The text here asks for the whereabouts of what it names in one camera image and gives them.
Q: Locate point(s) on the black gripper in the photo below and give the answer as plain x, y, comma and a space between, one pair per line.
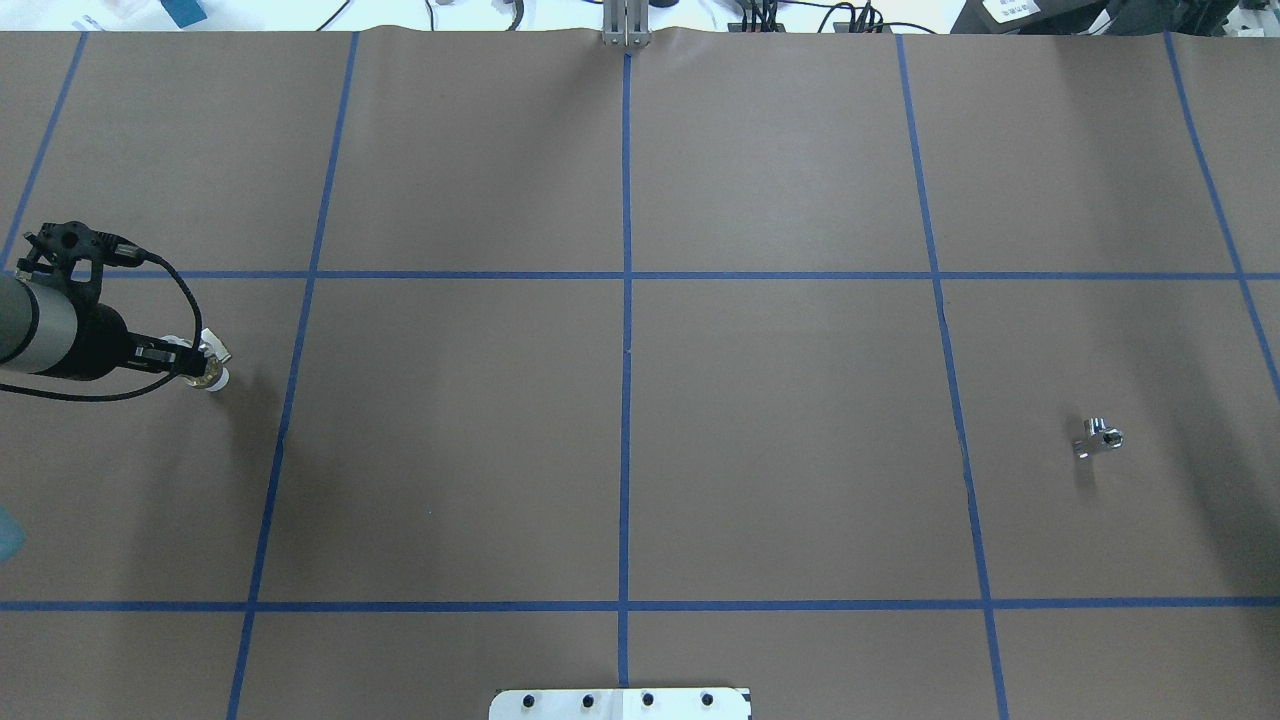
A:
103, 342

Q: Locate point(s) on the chrome tee pipe fitting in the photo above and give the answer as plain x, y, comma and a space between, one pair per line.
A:
1099, 437

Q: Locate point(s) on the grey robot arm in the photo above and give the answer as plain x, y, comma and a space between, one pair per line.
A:
54, 322

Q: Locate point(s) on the blue object behind table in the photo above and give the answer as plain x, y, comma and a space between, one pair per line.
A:
185, 13

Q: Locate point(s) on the dark equipment behind table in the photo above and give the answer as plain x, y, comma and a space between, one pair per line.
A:
1243, 19

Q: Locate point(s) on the aluminium profile post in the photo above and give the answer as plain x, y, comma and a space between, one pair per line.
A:
625, 24

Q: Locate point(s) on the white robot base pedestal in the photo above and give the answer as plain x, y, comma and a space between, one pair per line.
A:
623, 703

